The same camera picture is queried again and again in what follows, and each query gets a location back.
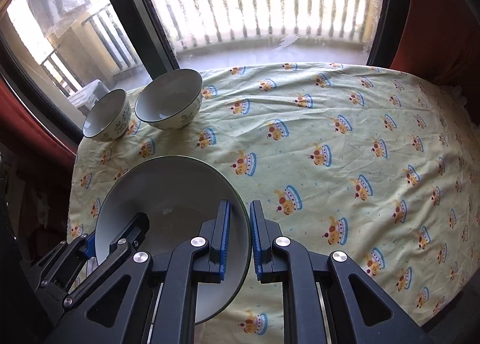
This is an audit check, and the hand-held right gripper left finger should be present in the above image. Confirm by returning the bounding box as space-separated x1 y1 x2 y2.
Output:
45 199 231 344

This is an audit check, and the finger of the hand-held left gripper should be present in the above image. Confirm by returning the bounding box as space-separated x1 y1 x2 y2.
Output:
62 212 151 310
34 233 97 288

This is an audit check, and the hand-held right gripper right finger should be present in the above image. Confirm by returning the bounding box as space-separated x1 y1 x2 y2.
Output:
248 200 432 344

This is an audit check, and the cream floral bowl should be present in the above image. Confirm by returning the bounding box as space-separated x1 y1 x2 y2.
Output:
94 155 253 326
134 68 204 131
82 88 131 143

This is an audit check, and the yellow printed tablecloth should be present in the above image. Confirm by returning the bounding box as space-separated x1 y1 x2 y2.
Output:
65 61 475 330

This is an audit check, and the red curtain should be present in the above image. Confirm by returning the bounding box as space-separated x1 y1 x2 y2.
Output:
0 78 79 165
388 0 480 123

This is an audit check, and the white plastic chair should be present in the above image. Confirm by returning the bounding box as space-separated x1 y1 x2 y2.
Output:
67 79 109 116

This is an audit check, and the balcony railing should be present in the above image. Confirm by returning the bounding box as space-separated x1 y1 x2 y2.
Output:
39 0 379 86

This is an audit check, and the black window frame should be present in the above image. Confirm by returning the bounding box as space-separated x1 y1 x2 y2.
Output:
0 0 398 153

